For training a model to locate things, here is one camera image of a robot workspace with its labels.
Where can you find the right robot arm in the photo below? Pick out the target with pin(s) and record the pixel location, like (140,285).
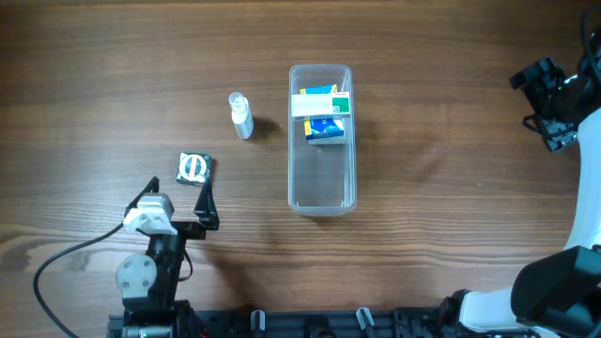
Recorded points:
(559,295)

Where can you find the white spray bottle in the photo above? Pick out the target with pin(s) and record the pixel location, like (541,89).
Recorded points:
(241,115)

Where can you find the clear plastic container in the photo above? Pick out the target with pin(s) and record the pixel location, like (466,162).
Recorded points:
(322,180)

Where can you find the green Zam-Buk ointment box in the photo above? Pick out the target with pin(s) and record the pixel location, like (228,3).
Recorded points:
(194,168)

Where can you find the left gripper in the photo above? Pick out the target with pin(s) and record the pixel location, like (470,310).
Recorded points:
(186,227)

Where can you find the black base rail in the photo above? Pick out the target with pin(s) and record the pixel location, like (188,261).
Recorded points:
(398,323)

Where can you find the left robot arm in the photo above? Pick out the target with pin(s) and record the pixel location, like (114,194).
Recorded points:
(148,282)

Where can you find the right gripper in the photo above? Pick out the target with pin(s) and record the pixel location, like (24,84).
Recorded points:
(549,109)

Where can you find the blue VapoDrops box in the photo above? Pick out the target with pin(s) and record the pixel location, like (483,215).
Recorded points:
(317,131)

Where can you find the white green medicine box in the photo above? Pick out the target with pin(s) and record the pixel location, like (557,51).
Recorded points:
(307,105)

